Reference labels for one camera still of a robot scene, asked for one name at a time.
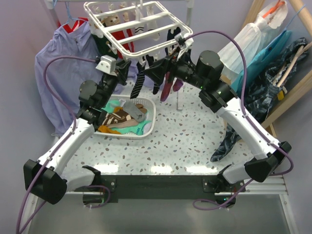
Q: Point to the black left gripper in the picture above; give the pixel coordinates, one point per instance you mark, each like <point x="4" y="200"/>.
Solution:
<point x="122" y="67"/>

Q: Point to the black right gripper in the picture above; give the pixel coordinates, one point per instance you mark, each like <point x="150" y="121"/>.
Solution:
<point x="158" y="71"/>

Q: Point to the black white striped sock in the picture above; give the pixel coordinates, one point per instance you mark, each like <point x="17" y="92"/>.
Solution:
<point x="139" y="80"/>

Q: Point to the white clip sock hanger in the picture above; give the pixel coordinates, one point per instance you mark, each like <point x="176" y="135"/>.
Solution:
<point x="139" y="44"/>

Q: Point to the brown patterned sock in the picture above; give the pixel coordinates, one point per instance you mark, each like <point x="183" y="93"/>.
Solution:
<point x="118" y="117"/>

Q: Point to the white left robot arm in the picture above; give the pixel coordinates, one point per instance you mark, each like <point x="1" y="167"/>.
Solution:
<point x="45" y="177"/>

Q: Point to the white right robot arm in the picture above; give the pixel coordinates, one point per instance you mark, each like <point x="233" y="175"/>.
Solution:
<point x="268" y="152"/>

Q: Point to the maroon orange-cuff sock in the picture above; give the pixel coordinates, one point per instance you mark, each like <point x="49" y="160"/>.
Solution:
<point x="167" y="87"/>

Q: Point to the dark green dotted sock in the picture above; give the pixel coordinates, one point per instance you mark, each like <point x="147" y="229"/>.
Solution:
<point x="102" y="43"/>

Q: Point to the white black-striped hanging sock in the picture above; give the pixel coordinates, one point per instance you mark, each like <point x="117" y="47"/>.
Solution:
<point x="148" y="27"/>

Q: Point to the navy patterned hanging sock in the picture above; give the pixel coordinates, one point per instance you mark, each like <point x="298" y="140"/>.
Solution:
<point x="170" y="36"/>

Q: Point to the tan brown sock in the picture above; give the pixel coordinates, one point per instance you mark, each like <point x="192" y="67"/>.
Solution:
<point x="141" y="108"/>

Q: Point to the grey sock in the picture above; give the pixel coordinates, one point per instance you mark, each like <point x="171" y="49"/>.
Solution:
<point x="133" y="111"/>

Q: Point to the lavender hanging shirt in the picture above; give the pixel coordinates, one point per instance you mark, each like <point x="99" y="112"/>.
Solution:
<point x="58" y="68"/>

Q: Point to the mint green sock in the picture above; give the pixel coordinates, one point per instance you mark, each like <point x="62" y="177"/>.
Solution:
<point x="129" y="127"/>

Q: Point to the red hanging garment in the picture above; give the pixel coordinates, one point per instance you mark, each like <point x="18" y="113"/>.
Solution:
<point x="73" y="24"/>

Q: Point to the mustard yellow sock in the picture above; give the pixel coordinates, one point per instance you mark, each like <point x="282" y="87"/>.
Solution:
<point x="109" y="129"/>

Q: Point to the teal hanging shirt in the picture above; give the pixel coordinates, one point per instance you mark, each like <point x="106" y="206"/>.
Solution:
<point x="265" y="57"/>

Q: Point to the dark blue patterned garment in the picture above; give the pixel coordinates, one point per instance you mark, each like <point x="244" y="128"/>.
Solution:
<point x="264" y="90"/>

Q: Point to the white pleated hanging garment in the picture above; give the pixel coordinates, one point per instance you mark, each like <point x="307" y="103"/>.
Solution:
<point x="253" y="38"/>

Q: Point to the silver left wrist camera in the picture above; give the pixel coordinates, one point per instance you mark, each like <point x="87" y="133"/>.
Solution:
<point x="107" y="65"/>

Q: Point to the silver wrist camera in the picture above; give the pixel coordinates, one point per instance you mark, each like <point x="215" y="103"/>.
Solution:
<point x="185" y="42"/>
<point x="107" y="65"/>

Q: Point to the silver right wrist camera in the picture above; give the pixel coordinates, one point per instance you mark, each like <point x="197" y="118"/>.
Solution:
<point x="185" y="42"/>

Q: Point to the light blue wire hanger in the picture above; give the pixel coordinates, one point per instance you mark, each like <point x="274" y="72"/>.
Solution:
<point x="75" y="9"/>

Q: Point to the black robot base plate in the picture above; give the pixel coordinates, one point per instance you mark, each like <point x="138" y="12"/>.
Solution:
<point x="168" y="187"/>

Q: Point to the wooden clothes rack frame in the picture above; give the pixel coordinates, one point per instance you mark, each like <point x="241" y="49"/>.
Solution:
<point x="305" y="84"/>

